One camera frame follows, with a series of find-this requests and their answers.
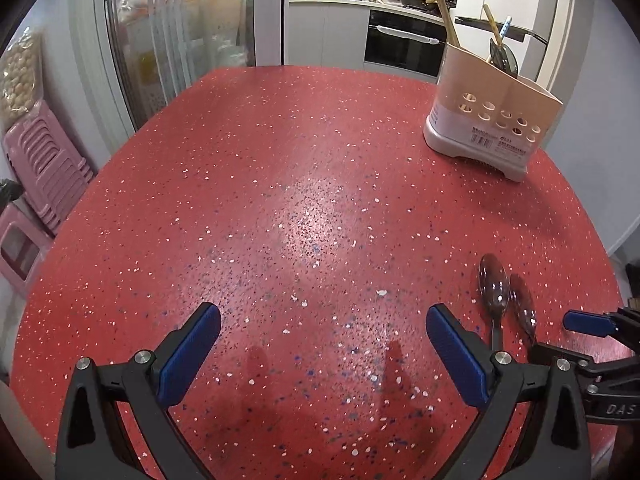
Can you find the white kitchen cabinet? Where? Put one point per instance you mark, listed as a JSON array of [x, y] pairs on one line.
[[325, 35]]

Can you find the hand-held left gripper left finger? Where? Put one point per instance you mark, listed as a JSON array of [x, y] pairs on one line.
[[192, 355]]

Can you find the plain wooden chopstick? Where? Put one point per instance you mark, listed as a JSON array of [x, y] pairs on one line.
[[448, 10], [442, 12]]

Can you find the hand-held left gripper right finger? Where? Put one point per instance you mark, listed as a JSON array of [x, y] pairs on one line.
[[460, 360]]

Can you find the yellow striped wooden chopstick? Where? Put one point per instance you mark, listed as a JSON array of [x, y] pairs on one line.
[[492, 22]]

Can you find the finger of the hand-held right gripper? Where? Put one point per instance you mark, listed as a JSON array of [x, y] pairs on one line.
[[582, 322], [545, 352]]

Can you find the blue striped wooden chopstick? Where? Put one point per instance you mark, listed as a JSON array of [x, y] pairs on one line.
[[506, 27]]

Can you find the black built-in oven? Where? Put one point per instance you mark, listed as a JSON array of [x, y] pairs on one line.
[[400, 55]]

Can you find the glass sliding door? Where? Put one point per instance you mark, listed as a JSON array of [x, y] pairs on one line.
[[175, 45]]

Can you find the pink plastic stool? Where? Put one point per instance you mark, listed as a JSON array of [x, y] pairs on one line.
[[17, 252]]

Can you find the metal spoon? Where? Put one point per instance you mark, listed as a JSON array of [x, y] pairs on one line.
[[494, 290]]

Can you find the clear bag of snacks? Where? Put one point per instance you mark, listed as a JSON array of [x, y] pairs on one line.
[[20, 75]]

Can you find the black plastic bag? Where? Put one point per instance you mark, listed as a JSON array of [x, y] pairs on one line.
[[7, 191]]

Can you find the stack of pink stools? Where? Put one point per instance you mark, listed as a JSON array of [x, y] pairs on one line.
[[45, 160]]

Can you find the beige perforated utensil holder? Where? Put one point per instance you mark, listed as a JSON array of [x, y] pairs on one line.
[[495, 105]]

